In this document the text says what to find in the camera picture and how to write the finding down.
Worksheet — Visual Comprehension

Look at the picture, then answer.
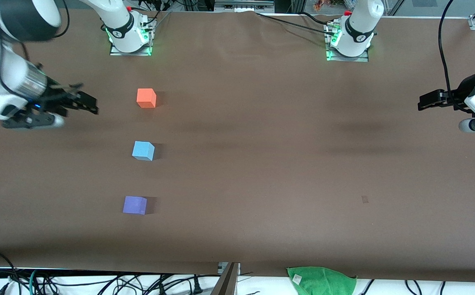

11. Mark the green cloth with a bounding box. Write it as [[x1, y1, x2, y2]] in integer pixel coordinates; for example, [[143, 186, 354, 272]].
[[286, 266, 357, 295]]

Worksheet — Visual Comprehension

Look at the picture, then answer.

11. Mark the purple foam block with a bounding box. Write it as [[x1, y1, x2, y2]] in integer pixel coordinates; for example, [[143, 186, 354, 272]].
[[123, 196, 148, 215]]

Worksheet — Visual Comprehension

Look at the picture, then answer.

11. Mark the teal cable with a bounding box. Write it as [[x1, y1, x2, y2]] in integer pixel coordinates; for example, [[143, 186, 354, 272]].
[[29, 269, 42, 295]]

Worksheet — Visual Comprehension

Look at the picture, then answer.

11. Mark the blue foam block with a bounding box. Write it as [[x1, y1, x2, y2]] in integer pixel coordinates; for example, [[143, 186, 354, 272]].
[[132, 141, 155, 161]]

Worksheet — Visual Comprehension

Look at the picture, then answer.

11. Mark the grey metal equipment box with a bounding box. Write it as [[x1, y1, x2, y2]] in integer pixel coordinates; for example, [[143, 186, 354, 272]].
[[215, 0, 275, 13]]

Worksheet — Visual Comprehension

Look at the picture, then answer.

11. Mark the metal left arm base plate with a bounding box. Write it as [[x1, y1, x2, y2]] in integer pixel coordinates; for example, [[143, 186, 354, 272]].
[[324, 20, 370, 63]]

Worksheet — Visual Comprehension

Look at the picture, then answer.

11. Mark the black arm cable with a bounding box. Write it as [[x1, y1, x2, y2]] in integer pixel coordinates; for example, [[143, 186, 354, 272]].
[[438, 0, 473, 111], [0, 0, 70, 99]]

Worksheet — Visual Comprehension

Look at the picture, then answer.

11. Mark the orange foam block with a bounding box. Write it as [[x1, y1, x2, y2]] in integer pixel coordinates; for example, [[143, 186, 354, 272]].
[[136, 88, 157, 109]]

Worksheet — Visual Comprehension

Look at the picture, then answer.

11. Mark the brown table cover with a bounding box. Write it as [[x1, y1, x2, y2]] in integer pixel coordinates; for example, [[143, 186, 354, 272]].
[[0, 7, 475, 283]]

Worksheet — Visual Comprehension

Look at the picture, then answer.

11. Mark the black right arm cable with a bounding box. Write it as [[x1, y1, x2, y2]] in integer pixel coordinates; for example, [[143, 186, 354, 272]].
[[0, 0, 70, 99]]

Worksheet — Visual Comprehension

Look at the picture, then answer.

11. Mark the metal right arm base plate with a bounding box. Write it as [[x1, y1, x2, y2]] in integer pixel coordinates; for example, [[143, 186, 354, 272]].
[[109, 18, 156, 57]]

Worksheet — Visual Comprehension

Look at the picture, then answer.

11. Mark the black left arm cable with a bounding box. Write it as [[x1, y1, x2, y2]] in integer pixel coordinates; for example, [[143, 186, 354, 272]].
[[438, 0, 473, 111]]

